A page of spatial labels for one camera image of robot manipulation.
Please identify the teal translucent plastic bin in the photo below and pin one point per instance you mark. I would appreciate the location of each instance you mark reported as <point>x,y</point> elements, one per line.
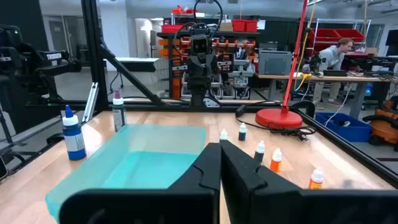
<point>140,149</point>

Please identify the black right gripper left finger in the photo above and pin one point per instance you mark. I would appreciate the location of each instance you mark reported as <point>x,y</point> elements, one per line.
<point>199,186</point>

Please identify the small dark food coloring bottle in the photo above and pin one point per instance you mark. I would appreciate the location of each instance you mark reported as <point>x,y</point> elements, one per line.
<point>259,154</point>
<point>242,134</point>

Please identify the orange shop vacuum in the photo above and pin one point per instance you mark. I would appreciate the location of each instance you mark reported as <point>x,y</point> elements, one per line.
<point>385,130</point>

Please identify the silver aluminium extrusion bar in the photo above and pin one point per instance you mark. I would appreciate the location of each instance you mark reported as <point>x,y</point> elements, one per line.
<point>90,102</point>

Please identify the large blue food coloring bottle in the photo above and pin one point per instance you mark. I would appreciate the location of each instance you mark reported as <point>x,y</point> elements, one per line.
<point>74,140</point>

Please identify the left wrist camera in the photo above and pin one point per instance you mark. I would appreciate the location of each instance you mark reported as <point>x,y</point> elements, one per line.
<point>199,45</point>

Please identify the black aluminium table frame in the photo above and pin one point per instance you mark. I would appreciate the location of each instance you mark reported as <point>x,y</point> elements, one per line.
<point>93,62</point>

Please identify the large purple food coloring bottle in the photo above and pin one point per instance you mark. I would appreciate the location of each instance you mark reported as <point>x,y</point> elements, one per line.
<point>118,118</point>

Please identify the grey metal case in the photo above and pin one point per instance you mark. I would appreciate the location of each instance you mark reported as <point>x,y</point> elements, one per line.
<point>275,63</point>

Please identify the blue storage bin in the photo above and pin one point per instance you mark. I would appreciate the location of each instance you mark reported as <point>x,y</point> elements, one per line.
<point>357,132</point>

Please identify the cardboard box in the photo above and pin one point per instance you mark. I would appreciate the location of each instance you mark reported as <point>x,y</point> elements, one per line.
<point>226,27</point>

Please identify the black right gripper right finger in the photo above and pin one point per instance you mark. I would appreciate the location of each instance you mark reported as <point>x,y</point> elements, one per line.
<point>242,193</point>

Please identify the red desk lamp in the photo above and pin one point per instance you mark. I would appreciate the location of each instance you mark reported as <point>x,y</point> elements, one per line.
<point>278,118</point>

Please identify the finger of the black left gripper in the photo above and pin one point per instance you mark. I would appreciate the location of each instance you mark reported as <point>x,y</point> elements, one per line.
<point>210,67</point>
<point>193,67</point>

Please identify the black monitor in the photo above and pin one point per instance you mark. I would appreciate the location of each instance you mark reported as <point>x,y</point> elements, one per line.
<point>392,39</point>

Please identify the black Trossen robot arm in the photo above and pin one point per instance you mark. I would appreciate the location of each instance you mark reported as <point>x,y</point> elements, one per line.
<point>53,56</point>

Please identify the small orange food coloring bottle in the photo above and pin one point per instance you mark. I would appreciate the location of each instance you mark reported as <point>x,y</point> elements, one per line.
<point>275,165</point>
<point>315,183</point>

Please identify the person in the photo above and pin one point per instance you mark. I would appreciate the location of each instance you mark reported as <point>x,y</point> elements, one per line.
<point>331,59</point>

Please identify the large red plastic bin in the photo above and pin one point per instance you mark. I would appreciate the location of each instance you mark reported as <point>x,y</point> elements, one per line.
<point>323,35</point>
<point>349,34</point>

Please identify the wooden desk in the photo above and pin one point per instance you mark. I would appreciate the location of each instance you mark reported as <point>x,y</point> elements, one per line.
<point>342,78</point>

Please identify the white folding table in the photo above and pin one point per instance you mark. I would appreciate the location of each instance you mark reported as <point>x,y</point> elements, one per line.
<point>133,59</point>

